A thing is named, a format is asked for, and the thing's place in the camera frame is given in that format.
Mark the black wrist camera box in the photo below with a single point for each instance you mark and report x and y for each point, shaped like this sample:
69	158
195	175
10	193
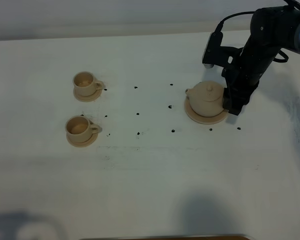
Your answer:
217	55

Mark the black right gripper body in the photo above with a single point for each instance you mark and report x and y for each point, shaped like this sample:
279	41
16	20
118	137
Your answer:
250	65

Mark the far beige cup saucer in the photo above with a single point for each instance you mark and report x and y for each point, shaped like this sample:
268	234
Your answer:
86	97

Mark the beige cup saucer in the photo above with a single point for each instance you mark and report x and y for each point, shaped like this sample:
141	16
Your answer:
82	144
86	97

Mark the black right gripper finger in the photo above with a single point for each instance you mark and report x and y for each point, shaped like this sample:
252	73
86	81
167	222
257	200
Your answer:
236	105
227	100

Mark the near beige teacup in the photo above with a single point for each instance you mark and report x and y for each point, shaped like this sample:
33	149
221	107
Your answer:
80	128

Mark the far beige teacup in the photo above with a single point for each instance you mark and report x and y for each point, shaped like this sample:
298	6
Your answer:
86	84

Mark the near beige cup saucer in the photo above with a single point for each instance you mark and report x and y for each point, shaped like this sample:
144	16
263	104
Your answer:
82	144

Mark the beige teacup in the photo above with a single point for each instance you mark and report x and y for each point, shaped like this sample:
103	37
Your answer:
80	128
86	84

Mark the beige teapot saucer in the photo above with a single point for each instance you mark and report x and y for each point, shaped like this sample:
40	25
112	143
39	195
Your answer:
201	119

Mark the beige clay teapot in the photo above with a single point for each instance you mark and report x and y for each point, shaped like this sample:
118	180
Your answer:
206	98

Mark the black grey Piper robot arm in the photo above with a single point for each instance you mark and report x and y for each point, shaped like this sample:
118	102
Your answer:
271	30

